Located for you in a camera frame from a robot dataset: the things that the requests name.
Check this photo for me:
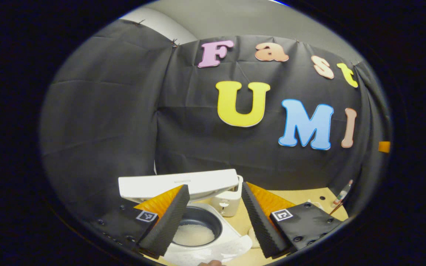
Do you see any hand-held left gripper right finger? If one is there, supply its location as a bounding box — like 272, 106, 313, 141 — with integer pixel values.
241, 182, 344, 259

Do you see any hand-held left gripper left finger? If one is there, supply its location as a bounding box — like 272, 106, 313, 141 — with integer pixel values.
87, 184, 190, 259

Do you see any white chopstick holder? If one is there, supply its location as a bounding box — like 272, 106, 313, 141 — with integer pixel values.
212, 175, 244, 218

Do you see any white rice cooker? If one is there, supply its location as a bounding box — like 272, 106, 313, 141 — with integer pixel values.
118, 169, 253, 266

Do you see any clear plastic bottle red label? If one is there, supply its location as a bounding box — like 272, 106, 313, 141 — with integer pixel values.
331, 179, 354, 208

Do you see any black backdrop cloth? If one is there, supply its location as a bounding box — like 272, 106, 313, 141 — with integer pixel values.
39, 18, 393, 222

